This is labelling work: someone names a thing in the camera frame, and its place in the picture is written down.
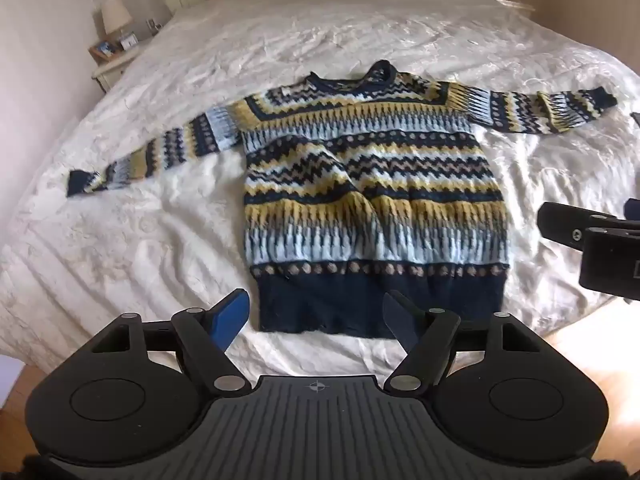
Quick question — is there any bed with white floral bedspread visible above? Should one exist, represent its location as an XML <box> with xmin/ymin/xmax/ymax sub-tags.
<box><xmin>0</xmin><ymin>0</ymin><xmax>640</xmax><ymax>381</ymax></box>

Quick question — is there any cream shade table lamp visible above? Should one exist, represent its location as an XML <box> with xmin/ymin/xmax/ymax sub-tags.
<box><xmin>101</xmin><ymin>0</ymin><xmax>134</xmax><ymax>42</ymax></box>

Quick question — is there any patterned knit sweater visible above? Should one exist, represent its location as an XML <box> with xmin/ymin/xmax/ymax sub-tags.
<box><xmin>67</xmin><ymin>60</ymin><xmax>618</xmax><ymax>341</ymax></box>

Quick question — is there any cream nightstand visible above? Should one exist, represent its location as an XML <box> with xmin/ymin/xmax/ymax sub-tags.
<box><xmin>90</xmin><ymin>35</ymin><xmax>157</xmax><ymax>94</ymax></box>
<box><xmin>492</xmin><ymin>0</ymin><xmax>537</xmax><ymax>17</ymax></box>

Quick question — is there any wooden photo frame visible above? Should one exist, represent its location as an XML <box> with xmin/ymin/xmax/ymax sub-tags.
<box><xmin>88</xmin><ymin>40</ymin><xmax>119</xmax><ymax>65</ymax></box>

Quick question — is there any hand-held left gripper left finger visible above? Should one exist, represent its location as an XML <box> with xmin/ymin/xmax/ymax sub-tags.
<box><xmin>90</xmin><ymin>288</ymin><xmax>251</xmax><ymax>396</ymax></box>

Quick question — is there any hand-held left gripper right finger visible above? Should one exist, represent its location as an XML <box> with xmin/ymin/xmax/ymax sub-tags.
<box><xmin>382</xmin><ymin>290</ymin><xmax>543</xmax><ymax>396</ymax></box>

